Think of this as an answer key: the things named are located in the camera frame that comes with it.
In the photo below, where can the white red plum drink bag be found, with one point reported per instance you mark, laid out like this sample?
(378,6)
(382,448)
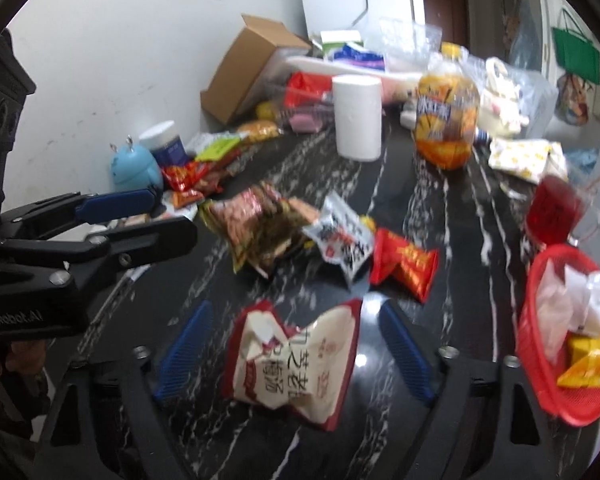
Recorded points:
(307,369)

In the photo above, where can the yellow snack packet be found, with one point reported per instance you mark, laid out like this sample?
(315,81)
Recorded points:
(584,371)

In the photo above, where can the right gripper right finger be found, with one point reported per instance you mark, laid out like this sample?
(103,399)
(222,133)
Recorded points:
(412,349)

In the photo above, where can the white peanut snack packet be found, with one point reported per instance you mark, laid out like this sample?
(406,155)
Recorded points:
(341,237)

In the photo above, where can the white refrigerator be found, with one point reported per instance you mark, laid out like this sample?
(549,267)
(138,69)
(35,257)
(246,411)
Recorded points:
(383,26)

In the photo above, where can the yellow patterned white cloth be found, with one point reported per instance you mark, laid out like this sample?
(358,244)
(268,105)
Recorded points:
(528,160)

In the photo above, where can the brown door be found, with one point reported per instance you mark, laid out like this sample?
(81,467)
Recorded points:
(452,17)

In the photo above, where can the red chili snack packets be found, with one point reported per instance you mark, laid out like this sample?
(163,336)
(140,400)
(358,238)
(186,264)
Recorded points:
(193,182)

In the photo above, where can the white paper roll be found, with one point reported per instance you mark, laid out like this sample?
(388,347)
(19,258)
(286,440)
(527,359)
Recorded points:
(358,116)

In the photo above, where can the green tote bag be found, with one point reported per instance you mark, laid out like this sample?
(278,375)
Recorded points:
(575,52)

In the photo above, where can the red gold candy packet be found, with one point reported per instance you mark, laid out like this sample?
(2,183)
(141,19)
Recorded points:
(397,258)

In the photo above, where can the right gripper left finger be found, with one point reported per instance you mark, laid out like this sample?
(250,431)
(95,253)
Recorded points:
(183,355)

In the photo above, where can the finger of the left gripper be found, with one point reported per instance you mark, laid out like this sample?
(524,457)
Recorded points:
(105,254)
(115,205)

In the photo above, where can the blue white jar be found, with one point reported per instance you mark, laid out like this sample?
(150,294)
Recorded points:
(165,144)

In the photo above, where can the iced tea bottle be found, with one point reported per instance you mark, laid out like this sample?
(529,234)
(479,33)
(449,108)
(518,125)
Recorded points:
(446,110)

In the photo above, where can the glass mug red drink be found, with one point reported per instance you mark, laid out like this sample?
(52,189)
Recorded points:
(561,212)

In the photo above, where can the green brown snack packet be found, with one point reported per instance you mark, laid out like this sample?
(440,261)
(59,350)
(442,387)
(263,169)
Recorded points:
(260,225)

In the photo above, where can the blue android figurine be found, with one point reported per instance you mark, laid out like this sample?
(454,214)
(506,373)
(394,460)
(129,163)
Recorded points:
(133,167)

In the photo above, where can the cardboard box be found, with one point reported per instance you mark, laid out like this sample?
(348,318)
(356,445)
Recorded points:
(256,57)

